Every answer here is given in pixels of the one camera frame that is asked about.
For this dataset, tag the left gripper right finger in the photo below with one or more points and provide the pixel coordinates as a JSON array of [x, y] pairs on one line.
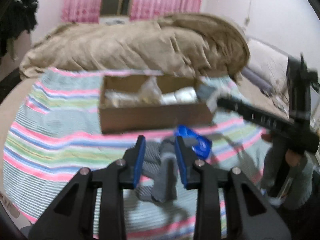
[[186, 158]]

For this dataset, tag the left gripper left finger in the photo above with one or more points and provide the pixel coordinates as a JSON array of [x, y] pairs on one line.
[[134, 158]]

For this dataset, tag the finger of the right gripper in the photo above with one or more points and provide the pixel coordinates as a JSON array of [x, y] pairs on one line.
[[249, 113]]

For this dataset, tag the dark grey sock pair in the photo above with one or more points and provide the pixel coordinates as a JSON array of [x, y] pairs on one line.
[[160, 165]]

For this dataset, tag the blue tissue packet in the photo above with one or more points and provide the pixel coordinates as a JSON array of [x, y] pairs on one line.
[[201, 145]]

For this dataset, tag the clear plastic snack bag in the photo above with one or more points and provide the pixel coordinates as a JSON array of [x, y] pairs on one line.
[[149, 92]]

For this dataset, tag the white socks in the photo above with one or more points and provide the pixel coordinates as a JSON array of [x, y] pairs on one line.
[[181, 96]]

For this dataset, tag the grey fleece sleeve forearm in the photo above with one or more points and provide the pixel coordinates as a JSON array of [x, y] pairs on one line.
[[285, 186]]

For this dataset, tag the person right hand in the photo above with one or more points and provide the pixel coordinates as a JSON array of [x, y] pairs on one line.
[[292, 159]]

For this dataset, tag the grey pillow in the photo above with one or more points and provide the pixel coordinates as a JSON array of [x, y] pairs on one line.
[[258, 81]]

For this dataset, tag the white pillow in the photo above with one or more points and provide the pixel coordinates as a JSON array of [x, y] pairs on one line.
[[270, 63]]

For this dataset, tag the cardboard box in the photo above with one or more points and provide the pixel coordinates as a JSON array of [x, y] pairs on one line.
[[146, 117]]

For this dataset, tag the grey sock in box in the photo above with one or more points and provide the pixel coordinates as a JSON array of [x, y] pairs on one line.
[[205, 92]]

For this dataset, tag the silver foil packet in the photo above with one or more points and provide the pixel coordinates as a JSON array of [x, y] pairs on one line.
[[117, 99]]

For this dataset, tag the striped pastel towel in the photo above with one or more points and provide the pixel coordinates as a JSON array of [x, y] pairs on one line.
[[56, 131]]

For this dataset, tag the beige comforter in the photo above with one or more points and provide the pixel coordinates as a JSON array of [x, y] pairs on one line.
[[185, 44]]

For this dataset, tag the left pink curtain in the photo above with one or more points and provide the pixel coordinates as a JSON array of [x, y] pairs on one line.
[[81, 11]]

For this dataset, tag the dark hanging clothes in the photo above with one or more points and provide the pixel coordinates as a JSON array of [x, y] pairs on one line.
[[20, 16]]

